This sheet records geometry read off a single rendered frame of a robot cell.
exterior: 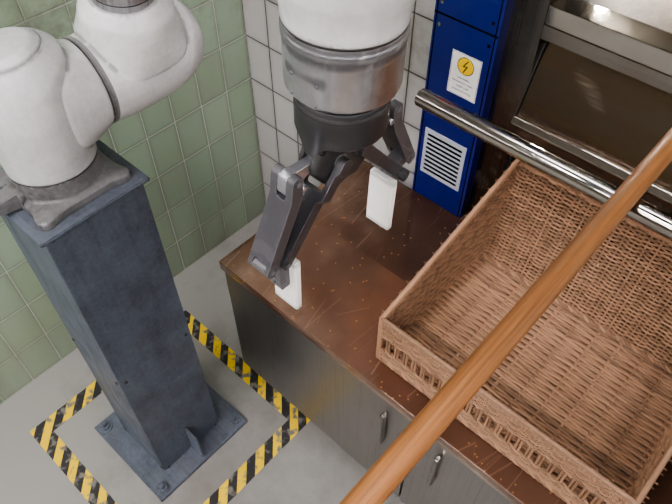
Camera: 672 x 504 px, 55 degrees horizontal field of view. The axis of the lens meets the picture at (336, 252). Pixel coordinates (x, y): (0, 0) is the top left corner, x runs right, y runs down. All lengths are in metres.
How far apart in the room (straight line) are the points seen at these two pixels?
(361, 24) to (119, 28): 0.71
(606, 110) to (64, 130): 0.98
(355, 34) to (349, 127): 0.08
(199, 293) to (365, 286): 0.89
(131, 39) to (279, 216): 0.63
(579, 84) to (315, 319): 0.74
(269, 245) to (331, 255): 1.06
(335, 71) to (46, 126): 0.71
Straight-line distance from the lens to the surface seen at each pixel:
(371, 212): 0.68
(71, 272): 1.23
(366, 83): 0.45
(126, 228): 1.25
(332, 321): 1.46
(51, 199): 1.18
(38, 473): 2.10
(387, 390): 1.38
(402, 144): 0.61
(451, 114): 1.03
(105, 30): 1.10
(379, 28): 0.43
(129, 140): 1.90
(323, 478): 1.92
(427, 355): 1.26
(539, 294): 0.76
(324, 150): 0.50
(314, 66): 0.44
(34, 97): 1.06
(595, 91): 1.37
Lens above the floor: 1.79
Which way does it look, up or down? 50 degrees down
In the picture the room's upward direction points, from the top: straight up
